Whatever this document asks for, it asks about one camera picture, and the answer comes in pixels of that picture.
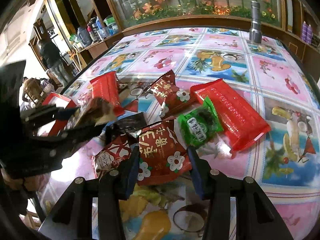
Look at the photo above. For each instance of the purple bottles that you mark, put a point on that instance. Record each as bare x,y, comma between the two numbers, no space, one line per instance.
306,33

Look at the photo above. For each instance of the brown snack packet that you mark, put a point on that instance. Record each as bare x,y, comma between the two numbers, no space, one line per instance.
96,112

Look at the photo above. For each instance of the large red foil packet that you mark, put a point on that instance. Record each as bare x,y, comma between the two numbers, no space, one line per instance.
242,125

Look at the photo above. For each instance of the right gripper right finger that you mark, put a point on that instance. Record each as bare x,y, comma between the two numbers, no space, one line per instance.
211,184

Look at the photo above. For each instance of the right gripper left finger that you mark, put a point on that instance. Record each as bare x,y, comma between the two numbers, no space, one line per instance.
116,185

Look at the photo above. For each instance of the silver flashlight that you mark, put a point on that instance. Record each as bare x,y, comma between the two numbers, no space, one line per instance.
255,34

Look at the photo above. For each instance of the green snack packet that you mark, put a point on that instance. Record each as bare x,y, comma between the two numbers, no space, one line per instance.
200,125

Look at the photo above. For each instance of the red white heart snack packet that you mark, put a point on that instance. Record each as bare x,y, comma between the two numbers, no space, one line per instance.
111,155

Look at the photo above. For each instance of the person in brown jacket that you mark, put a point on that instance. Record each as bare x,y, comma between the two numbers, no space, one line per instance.
32,91

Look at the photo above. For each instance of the black snack packet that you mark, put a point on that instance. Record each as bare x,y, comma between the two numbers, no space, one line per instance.
128,126

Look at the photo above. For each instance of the person in dark jacket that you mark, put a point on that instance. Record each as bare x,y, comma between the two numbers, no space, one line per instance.
51,58

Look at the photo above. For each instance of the red gift box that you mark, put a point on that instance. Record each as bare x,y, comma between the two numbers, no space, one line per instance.
55,126

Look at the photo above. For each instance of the blue water jug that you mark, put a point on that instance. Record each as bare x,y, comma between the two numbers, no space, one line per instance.
84,36

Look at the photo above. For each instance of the dark red flower snack packet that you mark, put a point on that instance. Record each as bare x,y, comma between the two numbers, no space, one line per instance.
162,156

